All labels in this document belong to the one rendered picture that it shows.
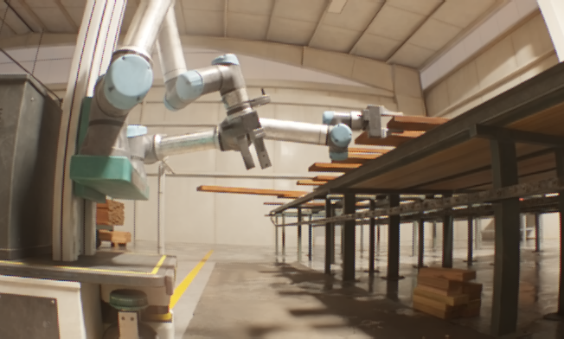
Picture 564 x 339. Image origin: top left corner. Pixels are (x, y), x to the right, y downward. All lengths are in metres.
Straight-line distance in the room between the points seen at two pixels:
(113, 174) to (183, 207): 10.97
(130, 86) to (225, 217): 11.00
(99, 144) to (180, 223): 10.97
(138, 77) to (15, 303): 0.64
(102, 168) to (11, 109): 0.37
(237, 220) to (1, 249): 10.93
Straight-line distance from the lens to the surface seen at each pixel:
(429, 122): 1.56
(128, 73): 0.87
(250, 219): 11.80
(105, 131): 0.98
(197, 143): 1.53
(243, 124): 0.99
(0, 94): 1.17
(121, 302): 0.98
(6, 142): 1.12
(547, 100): 1.24
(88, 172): 0.94
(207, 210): 11.81
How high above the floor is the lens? 0.44
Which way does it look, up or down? 8 degrees up
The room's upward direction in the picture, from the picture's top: straight up
